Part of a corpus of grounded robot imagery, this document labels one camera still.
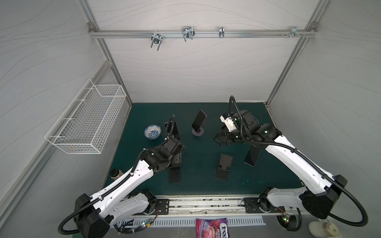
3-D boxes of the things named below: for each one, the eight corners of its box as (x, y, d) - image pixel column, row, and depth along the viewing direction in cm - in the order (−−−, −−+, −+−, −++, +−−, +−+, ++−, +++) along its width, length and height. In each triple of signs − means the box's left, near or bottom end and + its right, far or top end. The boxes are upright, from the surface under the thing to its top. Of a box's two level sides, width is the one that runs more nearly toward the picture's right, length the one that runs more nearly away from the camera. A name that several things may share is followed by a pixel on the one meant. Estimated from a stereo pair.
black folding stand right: (214, 177, 85) (217, 169, 76) (218, 161, 92) (221, 152, 82) (226, 181, 84) (230, 174, 74) (229, 165, 90) (233, 156, 81)
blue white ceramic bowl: (143, 139, 99) (142, 136, 96) (146, 126, 106) (145, 124, 103) (159, 139, 99) (158, 137, 97) (161, 126, 106) (161, 124, 103)
